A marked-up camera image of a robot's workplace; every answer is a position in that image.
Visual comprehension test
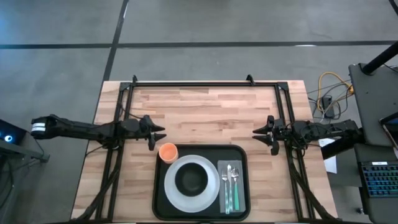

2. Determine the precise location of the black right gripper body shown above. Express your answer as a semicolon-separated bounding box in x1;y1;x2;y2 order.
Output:
266;114;295;156

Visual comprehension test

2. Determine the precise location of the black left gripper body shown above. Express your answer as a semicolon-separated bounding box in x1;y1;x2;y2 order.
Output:
136;114;156;152

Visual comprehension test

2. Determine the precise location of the orange plastic cup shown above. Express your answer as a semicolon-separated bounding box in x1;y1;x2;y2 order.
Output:
158;142;179;165

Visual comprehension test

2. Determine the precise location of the grey cloth napkin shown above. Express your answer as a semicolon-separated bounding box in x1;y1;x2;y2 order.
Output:
216;159;247;213

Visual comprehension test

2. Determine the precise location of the black round bowl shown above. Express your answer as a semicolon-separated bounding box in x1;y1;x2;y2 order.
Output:
174;162;209;197

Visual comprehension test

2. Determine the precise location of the silver spoon green handle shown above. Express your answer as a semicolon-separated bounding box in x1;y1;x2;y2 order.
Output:
231;167;241;212

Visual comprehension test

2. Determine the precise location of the silver fork striped handle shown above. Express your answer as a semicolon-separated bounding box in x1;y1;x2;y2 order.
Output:
221;169;230;215

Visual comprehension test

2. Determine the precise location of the white round plate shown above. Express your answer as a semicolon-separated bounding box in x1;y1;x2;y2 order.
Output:
164;154;221;213

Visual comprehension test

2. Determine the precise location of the black plastic tray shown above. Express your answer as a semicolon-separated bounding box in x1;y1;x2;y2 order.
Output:
152;144;251;222

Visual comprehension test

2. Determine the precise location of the black power adapter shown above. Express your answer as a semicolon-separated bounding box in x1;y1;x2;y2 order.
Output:
322;95;335;118

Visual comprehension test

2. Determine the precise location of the white paper sheet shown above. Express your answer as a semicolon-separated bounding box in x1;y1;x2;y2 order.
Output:
318;138;338;174

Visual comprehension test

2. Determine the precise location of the black diagonal desk beam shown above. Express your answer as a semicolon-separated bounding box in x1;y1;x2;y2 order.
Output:
320;135;365;160

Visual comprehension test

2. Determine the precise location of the grey side desk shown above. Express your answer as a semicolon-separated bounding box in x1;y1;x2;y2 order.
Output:
348;63;398;147

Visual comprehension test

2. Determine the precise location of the backlit computer keyboard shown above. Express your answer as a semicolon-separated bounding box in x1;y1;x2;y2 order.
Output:
360;161;398;198

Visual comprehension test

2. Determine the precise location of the laptop computer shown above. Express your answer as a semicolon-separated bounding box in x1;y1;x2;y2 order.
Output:
379;111;398;151

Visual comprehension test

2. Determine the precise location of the grey metal stand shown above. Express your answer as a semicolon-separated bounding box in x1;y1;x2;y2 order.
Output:
0;139;50;163

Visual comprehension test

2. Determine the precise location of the black pole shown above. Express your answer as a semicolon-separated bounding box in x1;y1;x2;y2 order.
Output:
362;41;398;75

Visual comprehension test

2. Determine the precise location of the dark keyboard desk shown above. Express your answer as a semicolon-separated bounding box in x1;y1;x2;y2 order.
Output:
354;142;398;224

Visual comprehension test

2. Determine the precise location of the black box blue light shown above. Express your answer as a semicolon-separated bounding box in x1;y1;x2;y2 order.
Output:
0;119;27;146

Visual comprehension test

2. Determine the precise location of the brown left arm cable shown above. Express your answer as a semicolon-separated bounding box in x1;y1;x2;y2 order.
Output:
119;104;144;121

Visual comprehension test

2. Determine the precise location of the black aluminium table frame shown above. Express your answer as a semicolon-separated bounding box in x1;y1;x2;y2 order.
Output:
71;74;338;223

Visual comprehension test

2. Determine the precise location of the yellow cable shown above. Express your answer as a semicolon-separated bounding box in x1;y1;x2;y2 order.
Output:
317;72;354;113

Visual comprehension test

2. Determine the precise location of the thin black floor cable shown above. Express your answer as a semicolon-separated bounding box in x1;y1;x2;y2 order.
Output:
0;130;51;194

